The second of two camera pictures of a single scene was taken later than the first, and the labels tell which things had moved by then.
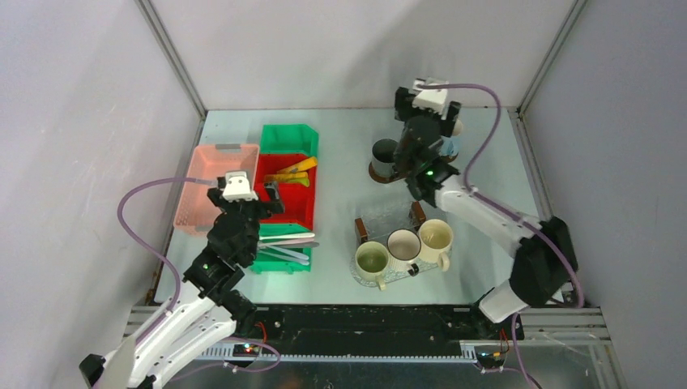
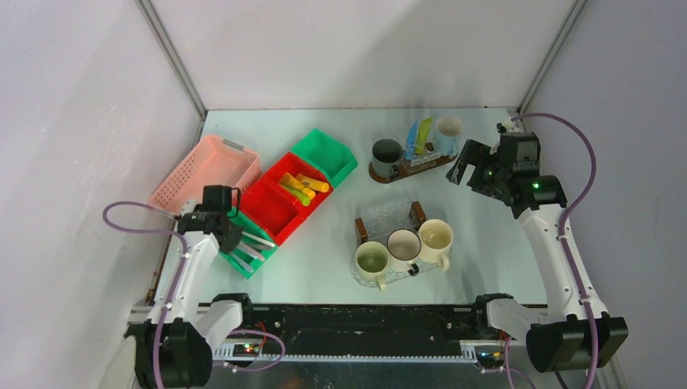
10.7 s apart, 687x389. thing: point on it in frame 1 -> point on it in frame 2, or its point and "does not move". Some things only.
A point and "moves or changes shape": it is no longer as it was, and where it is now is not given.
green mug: (372, 260) does not move
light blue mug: (449, 145) does not move
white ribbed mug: (403, 245) does not move
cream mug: (436, 237) does not move
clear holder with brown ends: (405, 217) does not move
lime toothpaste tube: (305, 181) -> (300, 196)
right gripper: (405, 110) -> (477, 154)
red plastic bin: (298, 199) moves or changes shape
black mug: (383, 157) does not move
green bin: (289, 138) -> (333, 156)
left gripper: (267, 207) -> (236, 236)
